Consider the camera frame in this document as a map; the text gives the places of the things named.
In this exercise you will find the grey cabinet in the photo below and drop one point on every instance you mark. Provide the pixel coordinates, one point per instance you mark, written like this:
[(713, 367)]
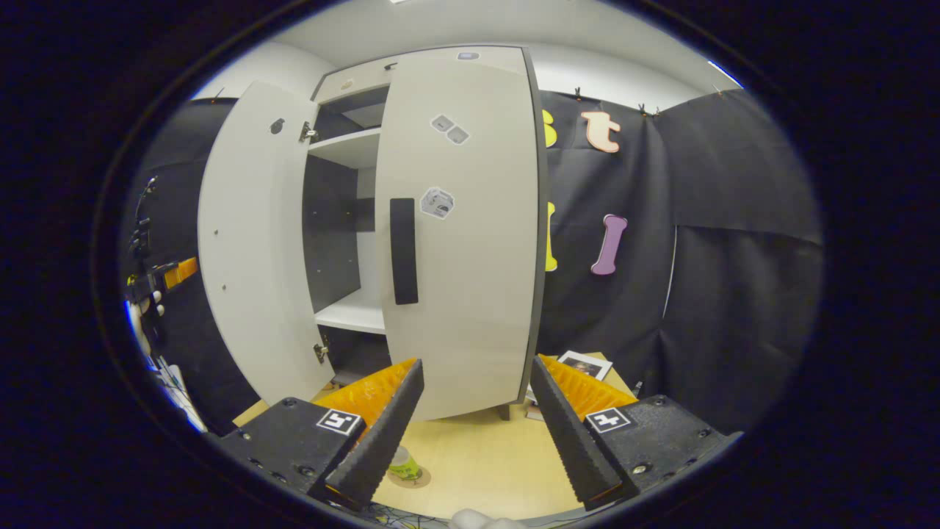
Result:
[(330, 235)]

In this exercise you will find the black backdrop cloth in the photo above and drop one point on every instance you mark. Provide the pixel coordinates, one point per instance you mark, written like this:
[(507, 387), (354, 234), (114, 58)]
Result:
[(734, 294)]

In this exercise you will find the grey cabinet shelf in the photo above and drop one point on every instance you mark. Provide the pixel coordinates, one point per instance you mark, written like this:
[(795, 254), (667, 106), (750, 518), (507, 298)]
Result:
[(360, 312), (352, 147)]

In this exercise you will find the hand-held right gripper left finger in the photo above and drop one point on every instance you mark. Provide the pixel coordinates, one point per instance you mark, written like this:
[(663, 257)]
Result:
[(382, 441)]

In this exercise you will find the round brown coaster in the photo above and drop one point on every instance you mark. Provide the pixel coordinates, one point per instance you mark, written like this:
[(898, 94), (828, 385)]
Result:
[(422, 479)]

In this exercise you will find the green label plastic bottle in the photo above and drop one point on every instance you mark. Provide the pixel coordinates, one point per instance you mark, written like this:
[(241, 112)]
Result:
[(406, 466)]

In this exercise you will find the grey cabinet door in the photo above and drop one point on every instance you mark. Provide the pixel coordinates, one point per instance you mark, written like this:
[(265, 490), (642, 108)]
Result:
[(250, 242), (477, 294)]

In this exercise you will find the white box with portrait print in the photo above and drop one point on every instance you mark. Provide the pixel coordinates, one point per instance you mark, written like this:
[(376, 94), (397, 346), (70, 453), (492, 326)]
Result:
[(587, 365)]

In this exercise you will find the metal door hinge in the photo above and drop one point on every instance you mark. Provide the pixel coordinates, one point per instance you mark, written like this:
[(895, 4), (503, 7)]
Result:
[(321, 352), (307, 132)]

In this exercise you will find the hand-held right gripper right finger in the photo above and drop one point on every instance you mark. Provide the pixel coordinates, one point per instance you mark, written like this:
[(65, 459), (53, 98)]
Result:
[(569, 441)]

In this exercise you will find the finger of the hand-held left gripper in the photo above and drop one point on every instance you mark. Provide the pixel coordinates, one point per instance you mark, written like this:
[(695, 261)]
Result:
[(180, 273)]

